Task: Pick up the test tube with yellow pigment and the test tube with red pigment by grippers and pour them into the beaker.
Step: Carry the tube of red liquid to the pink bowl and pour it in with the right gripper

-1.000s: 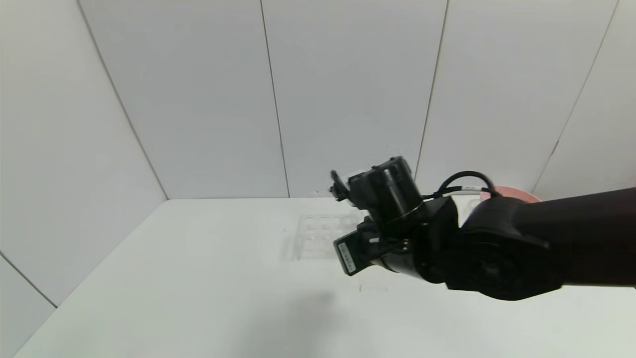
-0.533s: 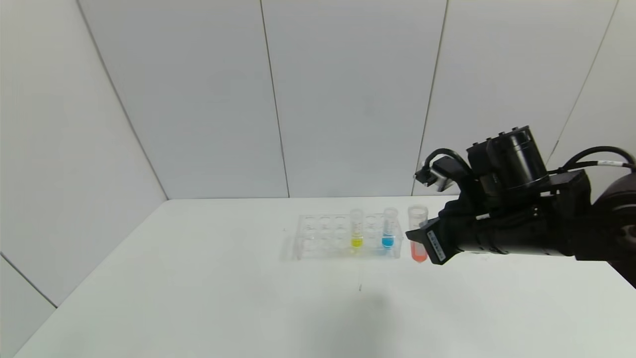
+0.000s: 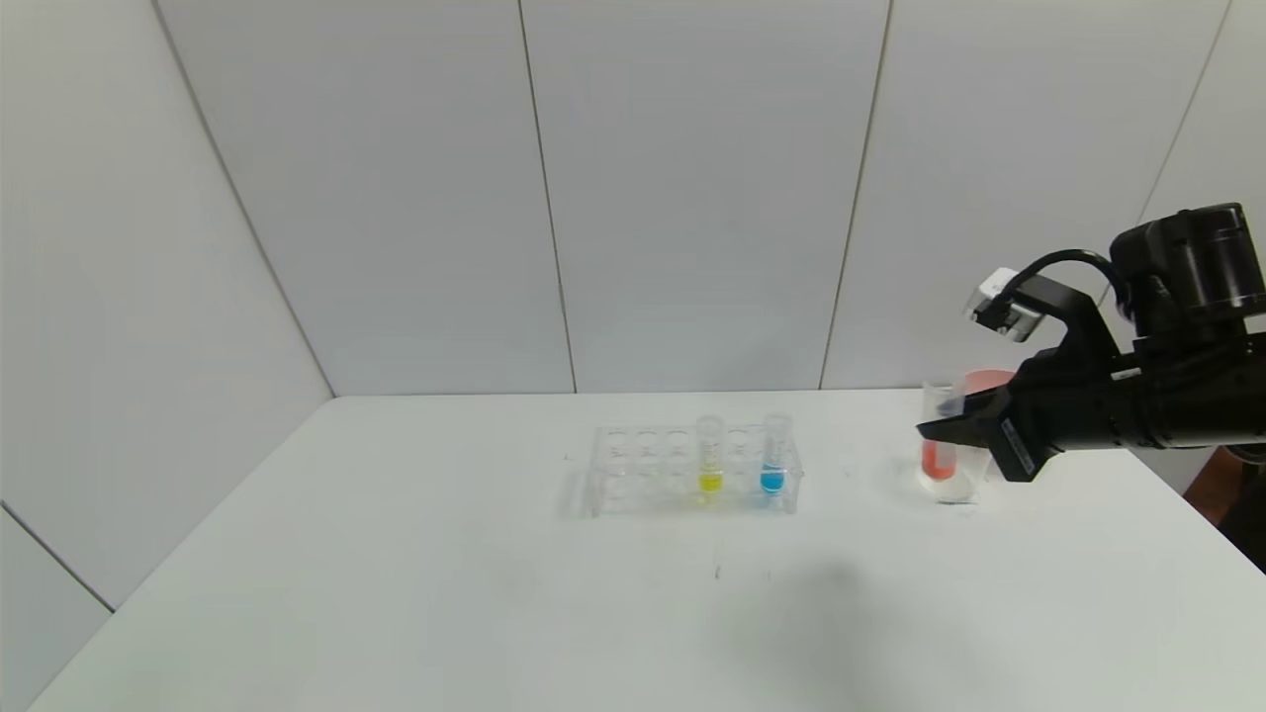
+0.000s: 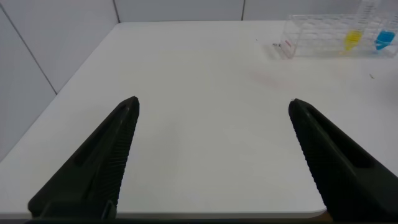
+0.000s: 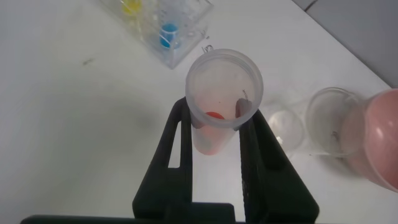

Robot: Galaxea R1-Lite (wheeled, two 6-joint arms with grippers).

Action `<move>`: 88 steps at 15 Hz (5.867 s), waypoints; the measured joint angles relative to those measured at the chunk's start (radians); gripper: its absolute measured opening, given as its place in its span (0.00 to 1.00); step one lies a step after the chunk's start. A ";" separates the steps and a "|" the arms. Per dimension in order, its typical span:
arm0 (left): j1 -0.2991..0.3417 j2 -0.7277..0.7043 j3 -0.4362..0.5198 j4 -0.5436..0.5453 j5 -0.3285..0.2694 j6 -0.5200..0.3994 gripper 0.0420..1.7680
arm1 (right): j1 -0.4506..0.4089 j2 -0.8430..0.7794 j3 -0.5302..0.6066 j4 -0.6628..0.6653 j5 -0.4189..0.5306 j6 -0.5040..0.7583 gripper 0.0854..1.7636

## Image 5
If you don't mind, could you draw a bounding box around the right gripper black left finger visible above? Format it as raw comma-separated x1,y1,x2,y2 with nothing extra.
132,96,194,220

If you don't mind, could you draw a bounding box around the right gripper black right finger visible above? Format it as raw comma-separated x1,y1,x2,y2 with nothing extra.
238,108,320,224

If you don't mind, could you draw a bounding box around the test tube with red pigment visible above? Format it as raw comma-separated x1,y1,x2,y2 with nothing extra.
185,48,264,156

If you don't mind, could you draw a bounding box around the test tube with yellow pigment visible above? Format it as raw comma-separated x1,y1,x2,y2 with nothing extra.
120,0,144,17

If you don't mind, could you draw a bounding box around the clear glass beaker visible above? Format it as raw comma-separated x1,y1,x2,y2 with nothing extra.
266,86,367,157

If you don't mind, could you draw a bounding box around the test tube with blue pigment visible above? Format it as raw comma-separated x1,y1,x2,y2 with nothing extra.
158,22,182,50

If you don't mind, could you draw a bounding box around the clear plastic test tube rack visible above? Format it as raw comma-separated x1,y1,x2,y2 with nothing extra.
99,0,215,70

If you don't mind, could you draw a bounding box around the pink plastic bowl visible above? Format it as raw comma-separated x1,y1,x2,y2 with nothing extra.
340,88,398,194

